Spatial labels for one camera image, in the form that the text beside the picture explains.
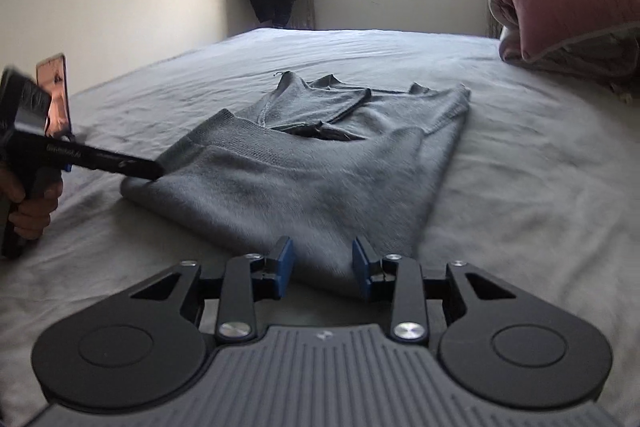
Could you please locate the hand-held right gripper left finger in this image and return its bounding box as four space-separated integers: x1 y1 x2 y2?
129 235 295 343

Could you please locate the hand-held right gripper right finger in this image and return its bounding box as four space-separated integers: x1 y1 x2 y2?
351 235 518 344

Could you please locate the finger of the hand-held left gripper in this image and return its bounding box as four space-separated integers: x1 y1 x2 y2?
100 147 167 182

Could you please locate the grey knit sweater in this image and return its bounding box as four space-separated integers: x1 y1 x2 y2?
120 72 472 300

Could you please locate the person's left hand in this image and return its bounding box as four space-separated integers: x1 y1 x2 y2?
0 168 63 242

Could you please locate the smartphone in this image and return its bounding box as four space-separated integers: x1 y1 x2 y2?
36 53 73 140

